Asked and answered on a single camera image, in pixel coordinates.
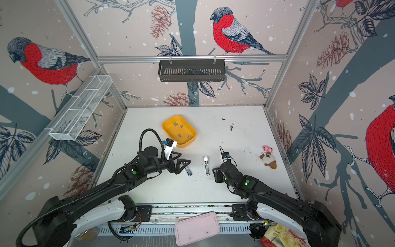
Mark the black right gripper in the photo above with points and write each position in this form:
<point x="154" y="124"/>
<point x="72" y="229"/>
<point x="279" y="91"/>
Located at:
<point x="217" y="174"/>

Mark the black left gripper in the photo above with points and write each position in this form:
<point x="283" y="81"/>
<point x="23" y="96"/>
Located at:
<point x="178" y="170"/>

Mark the light blue stapler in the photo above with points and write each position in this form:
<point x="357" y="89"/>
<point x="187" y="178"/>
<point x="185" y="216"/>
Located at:
<point x="189" y="173"/>

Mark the white mini stapler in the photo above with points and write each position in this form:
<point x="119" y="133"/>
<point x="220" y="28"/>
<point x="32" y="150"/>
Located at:
<point x="206" y="164"/>

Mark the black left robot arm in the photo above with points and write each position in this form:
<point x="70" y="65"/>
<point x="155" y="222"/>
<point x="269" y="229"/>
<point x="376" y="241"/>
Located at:
<point x="57" y="218"/>

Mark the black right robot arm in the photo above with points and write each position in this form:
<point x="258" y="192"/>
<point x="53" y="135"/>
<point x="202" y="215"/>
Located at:
<point x="312" y="222"/>

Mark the yellow plastic tray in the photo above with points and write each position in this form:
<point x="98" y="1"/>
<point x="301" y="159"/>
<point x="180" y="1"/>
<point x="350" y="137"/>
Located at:
<point x="173" y="131"/>

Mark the pink plastic lid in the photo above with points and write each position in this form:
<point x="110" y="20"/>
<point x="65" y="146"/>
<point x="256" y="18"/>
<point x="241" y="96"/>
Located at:
<point x="196" y="228"/>

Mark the red cassava chips bag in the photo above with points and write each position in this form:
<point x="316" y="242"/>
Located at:
<point x="280" y="236"/>

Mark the glass spice jar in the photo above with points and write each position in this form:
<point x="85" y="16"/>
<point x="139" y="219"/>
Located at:
<point x="88" y="235"/>

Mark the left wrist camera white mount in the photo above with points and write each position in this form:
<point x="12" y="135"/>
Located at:
<point x="169" y="145"/>

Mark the brown plush toy keychain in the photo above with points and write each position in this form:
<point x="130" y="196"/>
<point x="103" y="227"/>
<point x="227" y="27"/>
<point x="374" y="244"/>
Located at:
<point x="267" y="157"/>

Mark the black hanging wire basket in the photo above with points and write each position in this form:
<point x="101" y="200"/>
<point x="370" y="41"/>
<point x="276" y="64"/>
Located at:
<point x="192" y="70"/>

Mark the white mesh wall shelf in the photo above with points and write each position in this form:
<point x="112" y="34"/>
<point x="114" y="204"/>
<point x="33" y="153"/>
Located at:
<point x="83" y="105"/>

